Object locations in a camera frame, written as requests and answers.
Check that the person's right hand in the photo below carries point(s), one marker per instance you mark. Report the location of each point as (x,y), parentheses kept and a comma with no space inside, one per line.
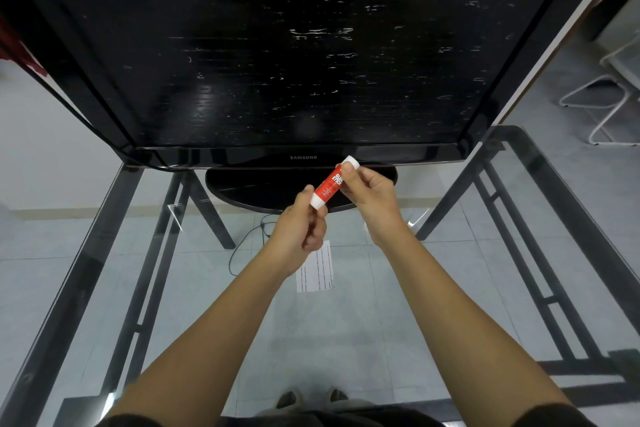
(375,206)

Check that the person's left hand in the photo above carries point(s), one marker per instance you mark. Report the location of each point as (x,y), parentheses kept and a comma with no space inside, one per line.
(295,236)

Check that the white paper with text lines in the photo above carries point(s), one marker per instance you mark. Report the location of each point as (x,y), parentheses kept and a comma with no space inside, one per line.
(317,269)

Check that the red glue stick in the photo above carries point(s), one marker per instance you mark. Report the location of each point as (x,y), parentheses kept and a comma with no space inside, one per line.
(327,187)

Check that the person's right forearm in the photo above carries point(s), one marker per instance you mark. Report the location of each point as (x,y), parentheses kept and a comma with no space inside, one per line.
(475,336)

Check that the person's left forearm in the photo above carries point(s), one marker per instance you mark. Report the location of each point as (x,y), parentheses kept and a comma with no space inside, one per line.
(200,346)

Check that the person's left beige shoe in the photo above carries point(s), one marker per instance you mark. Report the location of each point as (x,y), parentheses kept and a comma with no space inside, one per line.
(287,399)

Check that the person's beige shoe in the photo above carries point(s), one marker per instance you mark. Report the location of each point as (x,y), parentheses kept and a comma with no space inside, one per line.
(287,399)
(337,395)

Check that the person's right beige shoe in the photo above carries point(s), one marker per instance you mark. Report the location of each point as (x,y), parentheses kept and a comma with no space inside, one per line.
(337,395)

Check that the grey trousers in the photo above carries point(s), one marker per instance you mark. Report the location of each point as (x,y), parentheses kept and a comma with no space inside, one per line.
(310,409)

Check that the black flat screen television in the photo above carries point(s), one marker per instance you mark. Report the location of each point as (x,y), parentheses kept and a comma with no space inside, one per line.
(300,41)

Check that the black shirt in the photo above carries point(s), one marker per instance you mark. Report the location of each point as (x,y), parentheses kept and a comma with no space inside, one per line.
(320,419)

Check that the white metal chair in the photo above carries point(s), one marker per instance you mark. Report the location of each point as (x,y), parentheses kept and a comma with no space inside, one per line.
(615,91)

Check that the red cloth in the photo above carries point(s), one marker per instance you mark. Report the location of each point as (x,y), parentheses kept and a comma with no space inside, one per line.
(15,49)

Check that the black metal table frame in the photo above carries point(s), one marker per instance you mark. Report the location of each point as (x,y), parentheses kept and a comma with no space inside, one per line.
(65,301)

